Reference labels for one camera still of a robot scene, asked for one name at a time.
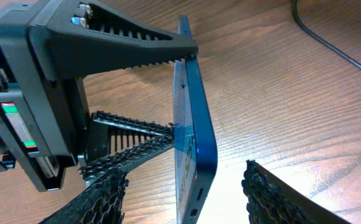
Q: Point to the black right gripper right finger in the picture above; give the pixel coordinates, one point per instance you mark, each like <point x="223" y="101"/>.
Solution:
<point x="270" y="200"/>

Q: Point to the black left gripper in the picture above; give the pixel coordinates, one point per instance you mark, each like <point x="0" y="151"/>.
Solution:
<point x="43" y="106"/>

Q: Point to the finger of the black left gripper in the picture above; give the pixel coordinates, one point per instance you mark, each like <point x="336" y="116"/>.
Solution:
<point x="112" y="43"/>
<point x="117" y="142"/>

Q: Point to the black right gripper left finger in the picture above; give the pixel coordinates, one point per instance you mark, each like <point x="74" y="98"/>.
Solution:
<point x="100" y="203"/>

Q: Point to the blue smartphone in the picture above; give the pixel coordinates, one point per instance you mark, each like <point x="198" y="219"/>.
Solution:
<point x="195" y="149"/>

